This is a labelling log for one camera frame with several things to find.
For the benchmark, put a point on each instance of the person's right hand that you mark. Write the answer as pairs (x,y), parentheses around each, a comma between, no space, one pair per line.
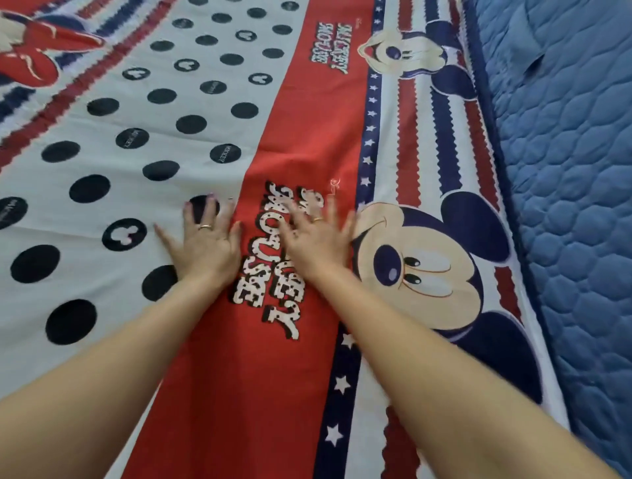
(318,247)

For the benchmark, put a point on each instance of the person's left hand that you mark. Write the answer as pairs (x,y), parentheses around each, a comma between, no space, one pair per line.
(210,256)

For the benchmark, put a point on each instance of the cartoon print bed sheet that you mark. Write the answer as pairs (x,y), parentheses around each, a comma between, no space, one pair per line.
(296,123)

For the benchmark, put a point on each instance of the person's left forearm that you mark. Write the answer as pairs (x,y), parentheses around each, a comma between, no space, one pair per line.
(99,375)

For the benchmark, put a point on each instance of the person's right forearm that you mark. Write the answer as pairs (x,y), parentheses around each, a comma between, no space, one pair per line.
(444,385)

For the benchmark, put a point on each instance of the blue padded cushion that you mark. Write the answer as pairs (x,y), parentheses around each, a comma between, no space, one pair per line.
(573,197)

